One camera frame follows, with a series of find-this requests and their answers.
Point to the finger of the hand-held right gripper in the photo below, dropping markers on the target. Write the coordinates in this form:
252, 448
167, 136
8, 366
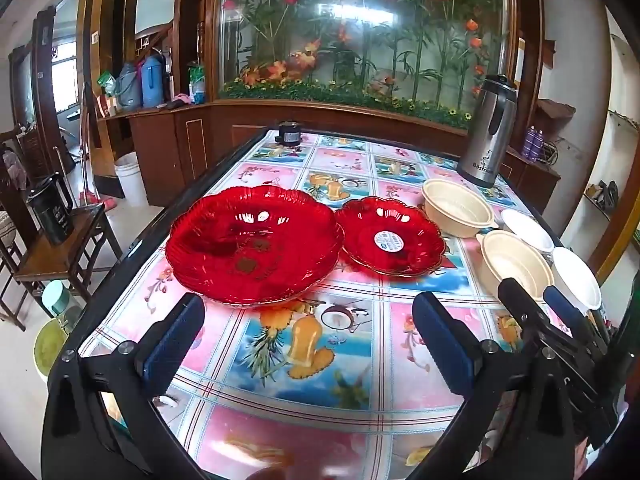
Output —
565, 307
525, 310

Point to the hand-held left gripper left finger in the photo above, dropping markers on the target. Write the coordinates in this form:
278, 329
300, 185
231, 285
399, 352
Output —
172, 342

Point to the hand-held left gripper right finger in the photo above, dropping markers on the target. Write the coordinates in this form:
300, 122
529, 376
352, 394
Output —
442, 345

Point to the white plastic bowl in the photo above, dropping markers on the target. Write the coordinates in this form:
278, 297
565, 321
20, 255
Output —
575, 272
527, 230

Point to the cream plastic bowl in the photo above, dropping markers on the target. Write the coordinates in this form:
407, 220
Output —
515, 265
460, 210

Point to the large red glass plate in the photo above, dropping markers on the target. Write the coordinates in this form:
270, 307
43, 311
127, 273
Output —
250, 245

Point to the fruit print plastic tablecloth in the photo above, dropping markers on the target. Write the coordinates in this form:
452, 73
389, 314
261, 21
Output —
350, 360

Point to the dark shoes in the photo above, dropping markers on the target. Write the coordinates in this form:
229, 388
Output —
602, 195

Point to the green basin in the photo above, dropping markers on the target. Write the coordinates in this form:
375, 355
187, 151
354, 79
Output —
47, 347

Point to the teal cup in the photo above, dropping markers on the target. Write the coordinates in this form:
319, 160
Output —
56, 295

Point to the brown wooden stool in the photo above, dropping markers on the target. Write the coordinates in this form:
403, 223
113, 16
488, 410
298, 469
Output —
55, 255

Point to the red mop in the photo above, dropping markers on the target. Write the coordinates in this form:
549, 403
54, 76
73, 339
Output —
107, 203

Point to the purple bottle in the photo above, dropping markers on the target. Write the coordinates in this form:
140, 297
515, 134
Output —
538, 144
528, 142

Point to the white plastic bucket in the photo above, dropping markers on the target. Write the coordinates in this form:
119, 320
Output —
131, 180

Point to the steel thermos jug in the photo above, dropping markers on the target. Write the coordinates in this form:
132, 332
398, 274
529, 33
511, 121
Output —
487, 145

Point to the black kettle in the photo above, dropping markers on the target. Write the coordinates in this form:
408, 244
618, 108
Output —
50, 217

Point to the brown wooden cabinet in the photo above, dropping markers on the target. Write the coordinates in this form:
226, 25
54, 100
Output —
225, 130

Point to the small black case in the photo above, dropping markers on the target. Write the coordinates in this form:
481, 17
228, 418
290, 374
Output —
175, 105

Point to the small black round device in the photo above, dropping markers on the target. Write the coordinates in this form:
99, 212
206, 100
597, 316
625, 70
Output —
289, 135

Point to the pink cloth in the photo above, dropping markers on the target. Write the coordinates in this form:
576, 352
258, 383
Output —
182, 98

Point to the red white carton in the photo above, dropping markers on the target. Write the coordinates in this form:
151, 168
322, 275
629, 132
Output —
106, 106

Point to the grey blue thermos flask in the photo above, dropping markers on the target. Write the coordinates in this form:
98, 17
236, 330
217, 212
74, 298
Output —
130, 90

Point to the green white plastic bag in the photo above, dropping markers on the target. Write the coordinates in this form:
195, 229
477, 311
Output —
197, 82

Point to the green snack packet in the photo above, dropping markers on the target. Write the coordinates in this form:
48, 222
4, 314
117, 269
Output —
106, 82

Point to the glass artificial flower display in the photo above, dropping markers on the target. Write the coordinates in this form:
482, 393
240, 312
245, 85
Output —
350, 35

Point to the brown wooden wall shelf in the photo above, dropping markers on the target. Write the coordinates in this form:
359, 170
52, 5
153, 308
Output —
555, 108

